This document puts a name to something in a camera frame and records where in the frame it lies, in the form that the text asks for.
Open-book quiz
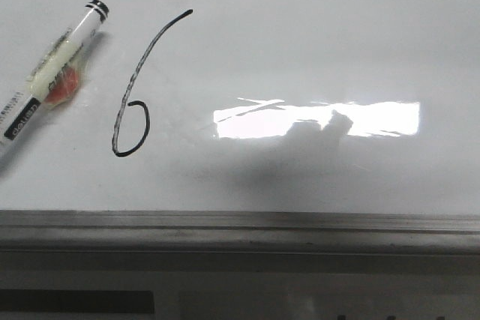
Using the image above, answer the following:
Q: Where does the grey aluminium whiteboard frame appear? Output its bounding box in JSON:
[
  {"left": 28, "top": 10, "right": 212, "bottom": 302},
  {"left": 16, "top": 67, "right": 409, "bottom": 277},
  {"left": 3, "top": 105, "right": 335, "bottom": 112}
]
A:
[{"left": 1, "top": 211, "right": 479, "bottom": 256}]

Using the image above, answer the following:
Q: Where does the white black whiteboard marker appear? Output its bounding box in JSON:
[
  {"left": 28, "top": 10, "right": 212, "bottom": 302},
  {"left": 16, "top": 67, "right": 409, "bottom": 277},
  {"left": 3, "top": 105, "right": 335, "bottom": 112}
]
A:
[{"left": 1, "top": 0, "right": 110, "bottom": 172}]

